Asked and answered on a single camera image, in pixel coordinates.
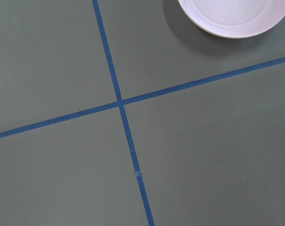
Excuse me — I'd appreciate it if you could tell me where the pink plate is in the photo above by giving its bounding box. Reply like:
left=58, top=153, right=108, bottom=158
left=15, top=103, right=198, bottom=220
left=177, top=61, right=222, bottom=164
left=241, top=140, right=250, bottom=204
left=179, top=0, right=285, bottom=39

